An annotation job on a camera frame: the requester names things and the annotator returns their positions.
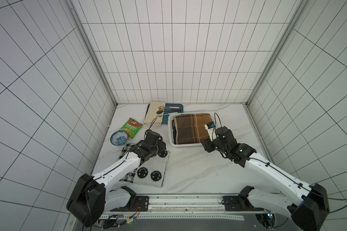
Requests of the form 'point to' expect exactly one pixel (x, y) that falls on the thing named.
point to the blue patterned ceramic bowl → (119, 138)
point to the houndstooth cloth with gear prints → (151, 172)
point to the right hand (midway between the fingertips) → (199, 139)
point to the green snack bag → (132, 127)
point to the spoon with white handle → (161, 115)
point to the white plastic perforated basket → (170, 118)
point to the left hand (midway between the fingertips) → (161, 147)
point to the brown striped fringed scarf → (190, 128)
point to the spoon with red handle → (162, 107)
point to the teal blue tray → (169, 108)
